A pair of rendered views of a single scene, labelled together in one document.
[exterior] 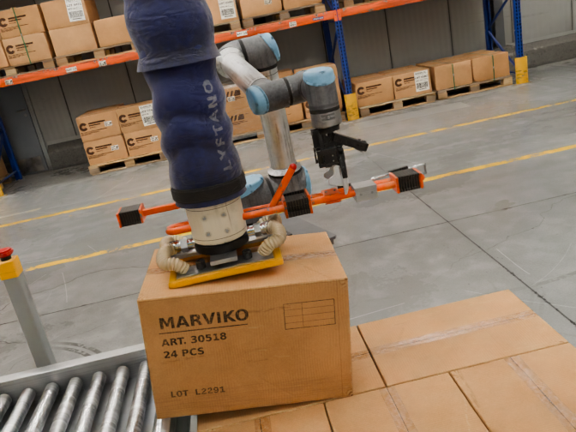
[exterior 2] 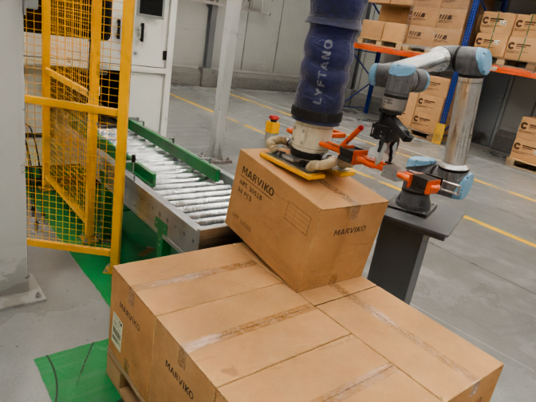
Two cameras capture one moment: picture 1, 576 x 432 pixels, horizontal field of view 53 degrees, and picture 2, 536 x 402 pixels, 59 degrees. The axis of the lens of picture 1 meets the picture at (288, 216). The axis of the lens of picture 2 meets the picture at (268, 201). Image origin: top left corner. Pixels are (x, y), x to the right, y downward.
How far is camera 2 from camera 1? 1.39 m
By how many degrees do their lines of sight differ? 49
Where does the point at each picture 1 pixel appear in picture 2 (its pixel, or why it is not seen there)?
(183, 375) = (240, 206)
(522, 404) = (336, 372)
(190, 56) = (322, 19)
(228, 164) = (318, 100)
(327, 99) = (392, 87)
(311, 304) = (300, 212)
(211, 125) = (318, 69)
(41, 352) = not seen: hidden behind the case
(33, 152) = (486, 128)
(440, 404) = (310, 331)
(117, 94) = not seen: outside the picture
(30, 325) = not seen: hidden behind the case
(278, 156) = (447, 151)
